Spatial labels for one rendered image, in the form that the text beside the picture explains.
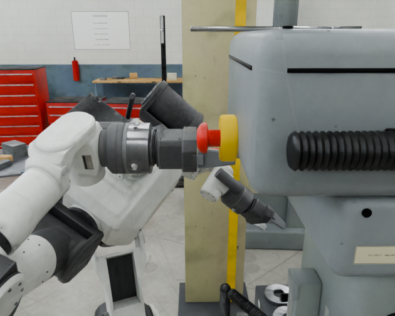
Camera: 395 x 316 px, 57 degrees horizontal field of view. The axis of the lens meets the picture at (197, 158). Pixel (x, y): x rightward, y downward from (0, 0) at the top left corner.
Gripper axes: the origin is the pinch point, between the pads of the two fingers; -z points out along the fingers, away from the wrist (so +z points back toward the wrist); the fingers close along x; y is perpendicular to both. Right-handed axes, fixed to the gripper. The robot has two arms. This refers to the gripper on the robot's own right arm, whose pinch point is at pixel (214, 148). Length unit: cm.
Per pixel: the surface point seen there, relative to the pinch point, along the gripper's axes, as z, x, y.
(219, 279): -15, 156, 148
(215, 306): -12, 151, 168
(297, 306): -11.4, -17.2, 18.7
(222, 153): 0.1, -17.7, -4.9
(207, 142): 2.0, -17.2, -6.1
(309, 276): -13.3, -15.5, 14.9
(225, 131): -0.1, -17.8, -7.6
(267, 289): -19, 33, 57
